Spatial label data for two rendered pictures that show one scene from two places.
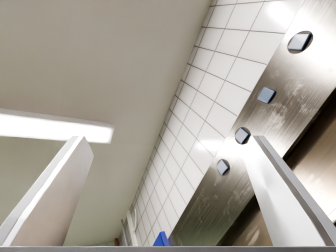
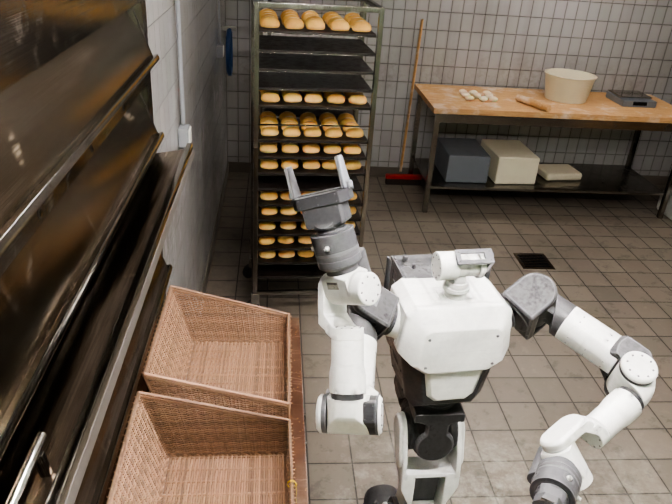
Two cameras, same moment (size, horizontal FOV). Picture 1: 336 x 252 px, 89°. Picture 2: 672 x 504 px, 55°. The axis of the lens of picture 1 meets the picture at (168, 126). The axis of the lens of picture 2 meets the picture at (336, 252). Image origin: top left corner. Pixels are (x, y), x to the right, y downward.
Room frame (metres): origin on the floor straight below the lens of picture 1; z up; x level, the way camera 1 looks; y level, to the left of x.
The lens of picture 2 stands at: (0.83, 0.90, 2.17)
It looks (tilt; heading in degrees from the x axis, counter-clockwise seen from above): 28 degrees down; 227
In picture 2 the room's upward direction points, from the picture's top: 4 degrees clockwise
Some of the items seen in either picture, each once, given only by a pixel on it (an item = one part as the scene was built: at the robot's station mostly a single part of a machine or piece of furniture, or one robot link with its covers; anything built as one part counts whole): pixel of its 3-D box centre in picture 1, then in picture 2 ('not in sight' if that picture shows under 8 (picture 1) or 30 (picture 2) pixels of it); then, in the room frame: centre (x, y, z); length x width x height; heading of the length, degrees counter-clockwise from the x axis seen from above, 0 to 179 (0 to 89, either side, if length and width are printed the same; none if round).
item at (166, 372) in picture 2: not in sight; (225, 356); (-0.19, -0.74, 0.72); 0.56 x 0.49 x 0.28; 53
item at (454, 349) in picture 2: not in sight; (438, 327); (-0.29, 0.09, 1.27); 0.34 x 0.30 x 0.36; 150
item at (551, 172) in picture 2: not in sight; (557, 172); (-4.33, -1.80, 0.27); 0.34 x 0.26 x 0.07; 149
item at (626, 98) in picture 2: not in sight; (630, 98); (-4.77, -1.53, 0.94); 0.32 x 0.30 x 0.07; 53
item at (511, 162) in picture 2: not in sight; (507, 161); (-3.94, -2.09, 0.35); 0.50 x 0.36 x 0.24; 55
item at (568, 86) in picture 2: not in sight; (567, 86); (-4.33, -1.90, 1.01); 0.43 x 0.43 x 0.21
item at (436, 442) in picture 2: not in sight; (424, 402); (-0.31, 0.07, 1.00); 0.28 x 0.13 x 0.18; 55
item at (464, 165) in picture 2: not in sight; (460, 159); (-3.60, -2.34, 0.35); 0.50 x 0.36 x 0.24; 53
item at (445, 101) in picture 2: not in sight; (540, 151); (-4.17, -1.92, 0.45); 2.20 x 0.80 x 0.90; 143
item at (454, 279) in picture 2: not in sight; (456, 269); (-0.26, 0.14, 1.47); 0.10 x 0.07 x 0.09; 150
